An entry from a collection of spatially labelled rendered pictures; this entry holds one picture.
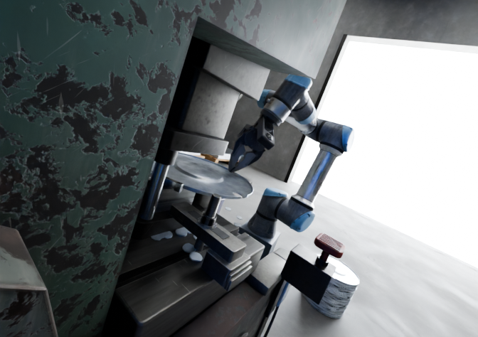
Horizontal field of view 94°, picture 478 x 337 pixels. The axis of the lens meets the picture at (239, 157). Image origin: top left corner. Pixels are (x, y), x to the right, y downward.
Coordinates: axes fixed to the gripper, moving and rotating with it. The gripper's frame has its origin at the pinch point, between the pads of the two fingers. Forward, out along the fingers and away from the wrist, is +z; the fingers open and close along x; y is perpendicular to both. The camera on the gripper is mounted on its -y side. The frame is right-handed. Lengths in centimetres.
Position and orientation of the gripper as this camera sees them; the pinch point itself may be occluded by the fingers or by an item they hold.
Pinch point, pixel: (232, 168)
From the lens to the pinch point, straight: 68.2
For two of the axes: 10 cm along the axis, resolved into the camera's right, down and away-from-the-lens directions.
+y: -2.0, -2.3, 9.5
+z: -6.2, 7.8, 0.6
